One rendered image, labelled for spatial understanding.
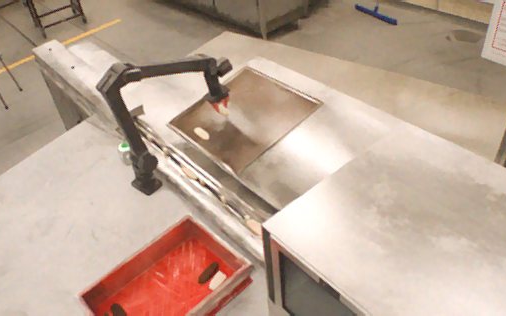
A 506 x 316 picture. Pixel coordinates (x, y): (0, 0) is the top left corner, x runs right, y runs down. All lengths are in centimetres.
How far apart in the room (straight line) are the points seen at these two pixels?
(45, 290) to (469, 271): 130
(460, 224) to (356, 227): 21
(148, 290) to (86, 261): 29
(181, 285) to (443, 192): 85
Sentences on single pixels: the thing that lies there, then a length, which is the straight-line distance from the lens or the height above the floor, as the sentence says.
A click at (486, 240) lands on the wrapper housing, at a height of 130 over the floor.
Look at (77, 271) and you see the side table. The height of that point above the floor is 82.
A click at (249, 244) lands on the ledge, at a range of 149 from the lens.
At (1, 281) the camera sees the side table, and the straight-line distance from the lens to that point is 178.
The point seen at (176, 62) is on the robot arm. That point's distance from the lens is 167.
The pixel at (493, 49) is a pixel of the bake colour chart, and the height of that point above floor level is 131.
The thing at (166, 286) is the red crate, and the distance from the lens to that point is 149.
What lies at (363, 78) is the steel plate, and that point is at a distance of 239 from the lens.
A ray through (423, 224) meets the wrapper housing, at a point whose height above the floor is 130.
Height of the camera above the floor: 203
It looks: 42 degrees down
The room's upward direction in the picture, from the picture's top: 11 degrees counter-clockwise
